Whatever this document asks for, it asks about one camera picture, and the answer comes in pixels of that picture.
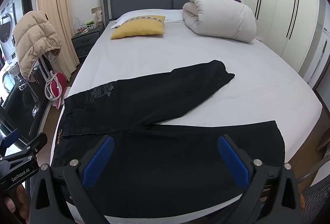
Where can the yellow pillow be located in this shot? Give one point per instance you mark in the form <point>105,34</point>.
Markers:
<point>145,25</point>

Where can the red and white bag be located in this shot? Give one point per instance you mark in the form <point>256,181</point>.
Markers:
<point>55,88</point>

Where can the white rolled duvet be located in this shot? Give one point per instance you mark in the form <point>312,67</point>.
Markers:
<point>220,18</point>

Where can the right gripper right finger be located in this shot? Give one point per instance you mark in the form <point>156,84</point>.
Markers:
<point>270,193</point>

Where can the white wardrobe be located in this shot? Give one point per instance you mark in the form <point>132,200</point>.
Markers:
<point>294,30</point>

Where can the black mesh chair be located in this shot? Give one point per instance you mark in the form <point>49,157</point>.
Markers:
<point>316,202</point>

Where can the beige puffer jacket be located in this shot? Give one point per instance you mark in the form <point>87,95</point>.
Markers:
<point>35,37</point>

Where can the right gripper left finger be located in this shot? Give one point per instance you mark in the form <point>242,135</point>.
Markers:
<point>48,204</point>

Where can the dark grey nightstand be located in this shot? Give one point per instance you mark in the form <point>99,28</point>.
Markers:
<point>83,43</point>

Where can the black denim pants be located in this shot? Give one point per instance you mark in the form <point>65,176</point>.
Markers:
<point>158,170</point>

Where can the bed with white sheet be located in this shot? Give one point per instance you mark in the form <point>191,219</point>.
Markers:
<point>264,88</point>

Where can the person's left hand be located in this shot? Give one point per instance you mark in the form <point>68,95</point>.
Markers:
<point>18,201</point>

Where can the beige curtain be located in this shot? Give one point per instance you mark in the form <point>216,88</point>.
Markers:
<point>59,14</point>

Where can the white pillow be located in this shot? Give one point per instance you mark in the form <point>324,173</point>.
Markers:
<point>171,15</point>

